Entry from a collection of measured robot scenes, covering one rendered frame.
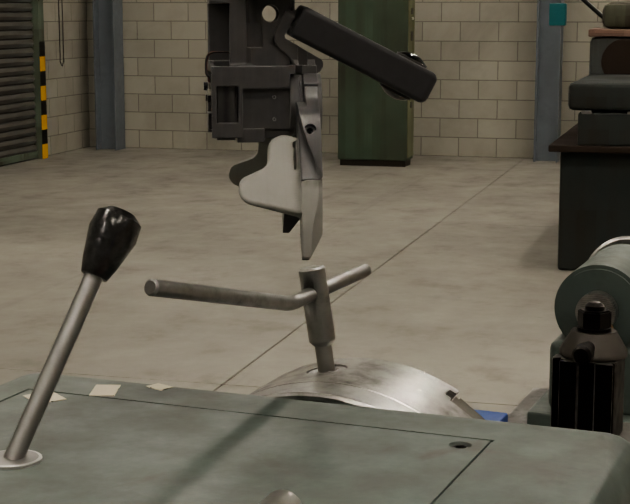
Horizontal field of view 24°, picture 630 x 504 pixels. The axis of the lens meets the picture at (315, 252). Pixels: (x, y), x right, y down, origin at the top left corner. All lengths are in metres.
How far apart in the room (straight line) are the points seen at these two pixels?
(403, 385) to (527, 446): 0.25
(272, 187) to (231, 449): 0.21
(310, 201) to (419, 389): 0.21
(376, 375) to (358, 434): 0.23
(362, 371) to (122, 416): 0.26
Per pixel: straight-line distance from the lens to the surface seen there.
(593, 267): 2.23
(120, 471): 0.88
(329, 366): 1.19
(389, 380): 1.17
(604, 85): 8.56
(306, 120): 1.04
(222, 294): 1.04
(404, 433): 0.95
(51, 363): 0.91
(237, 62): 1.08
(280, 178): 1.04
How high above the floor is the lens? 1.53
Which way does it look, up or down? 9 degrees down
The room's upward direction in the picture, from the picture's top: straight up
